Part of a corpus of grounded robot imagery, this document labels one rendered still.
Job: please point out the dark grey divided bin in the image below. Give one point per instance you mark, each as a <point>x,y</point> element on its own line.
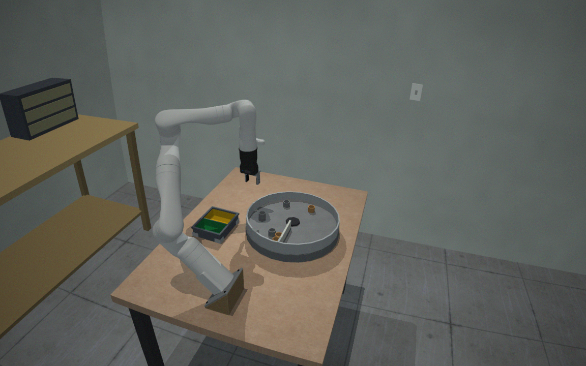
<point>218,223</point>

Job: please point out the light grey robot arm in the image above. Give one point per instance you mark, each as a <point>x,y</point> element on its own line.
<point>168,230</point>

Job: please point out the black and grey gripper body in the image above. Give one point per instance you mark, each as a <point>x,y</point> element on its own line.
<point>248,155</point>

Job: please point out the grey round turntable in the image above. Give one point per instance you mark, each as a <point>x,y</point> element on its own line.
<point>305,236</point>

